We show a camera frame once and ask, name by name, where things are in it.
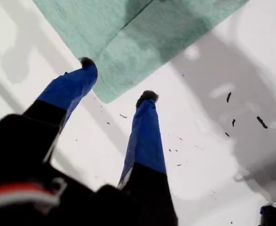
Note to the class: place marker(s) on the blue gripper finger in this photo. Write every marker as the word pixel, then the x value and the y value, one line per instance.
pixel 67 89
pixel 147 141

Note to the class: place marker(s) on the pale green T-shirt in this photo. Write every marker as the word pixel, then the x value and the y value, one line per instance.
pixel 128 35

